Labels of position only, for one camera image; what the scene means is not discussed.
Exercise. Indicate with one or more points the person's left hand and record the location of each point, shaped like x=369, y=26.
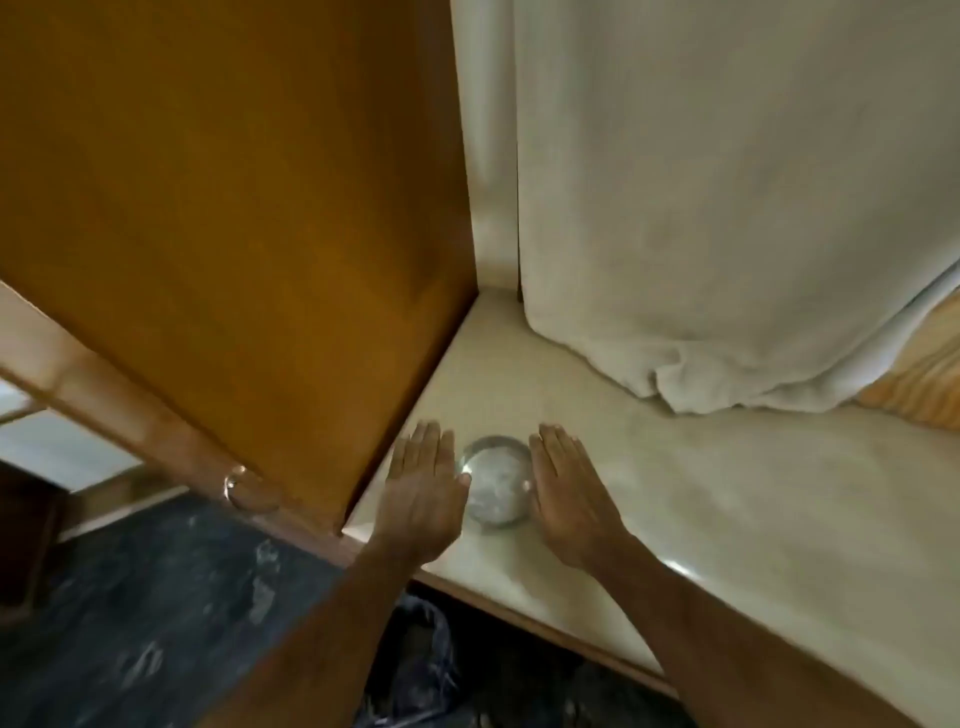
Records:
x=420, y=502

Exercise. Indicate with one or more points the round metal door knob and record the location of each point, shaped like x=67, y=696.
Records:
x=240, y=487

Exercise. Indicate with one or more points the person's right hand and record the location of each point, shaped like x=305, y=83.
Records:
x=574, y=510

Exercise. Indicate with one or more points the white hanging cloth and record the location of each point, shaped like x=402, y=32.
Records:
x=720, y=195

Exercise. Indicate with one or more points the person's right fingers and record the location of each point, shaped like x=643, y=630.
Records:
x=556, y=457

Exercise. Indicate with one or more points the person's left forearm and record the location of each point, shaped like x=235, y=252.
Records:
x=330, y=645

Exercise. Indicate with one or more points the orange striped cloth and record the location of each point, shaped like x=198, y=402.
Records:
x=919, y=375

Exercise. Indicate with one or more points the black plastic bag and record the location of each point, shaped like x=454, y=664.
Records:
x=420, y=675

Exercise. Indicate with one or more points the person's left thumb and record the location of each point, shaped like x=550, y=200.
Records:
x=464, y=484

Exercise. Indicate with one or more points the brown wooden cabinet door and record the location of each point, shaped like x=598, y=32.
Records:
x=225, y=225

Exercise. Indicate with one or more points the round steel bowl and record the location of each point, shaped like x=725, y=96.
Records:
x=496, y=480

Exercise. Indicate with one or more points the person's right forearm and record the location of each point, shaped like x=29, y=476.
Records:
x=720, y=652

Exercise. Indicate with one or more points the dark wooden furniture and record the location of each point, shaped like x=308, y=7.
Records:
x=26, y=540

